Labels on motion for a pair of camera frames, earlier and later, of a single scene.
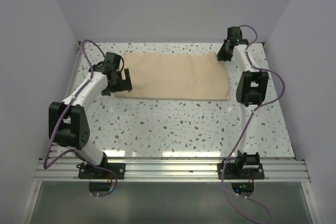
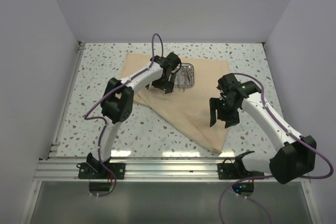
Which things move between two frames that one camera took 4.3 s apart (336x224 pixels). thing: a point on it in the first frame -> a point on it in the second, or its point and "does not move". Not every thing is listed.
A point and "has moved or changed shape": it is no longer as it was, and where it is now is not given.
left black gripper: x=124 y=84 -> x=167 y=86
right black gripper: x=221 y=56 -> x=230 y=120
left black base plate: x=86 y=171 does not move
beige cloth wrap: x=192 y=76 has moved or changed shape
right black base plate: x=232 y=171 does not move
